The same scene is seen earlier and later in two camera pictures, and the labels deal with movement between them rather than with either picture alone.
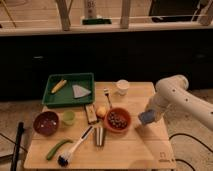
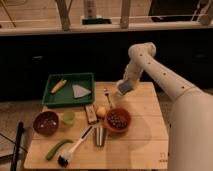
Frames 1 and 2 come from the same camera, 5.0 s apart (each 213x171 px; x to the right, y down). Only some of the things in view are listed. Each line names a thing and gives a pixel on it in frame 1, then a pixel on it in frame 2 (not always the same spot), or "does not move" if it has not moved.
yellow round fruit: [101, 111] does not move
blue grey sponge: [147, 117] to [125, 87]
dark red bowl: [46, 123] does not move
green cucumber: [54, 148] does not move
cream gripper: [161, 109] to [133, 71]
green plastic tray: [69, 89] does not move
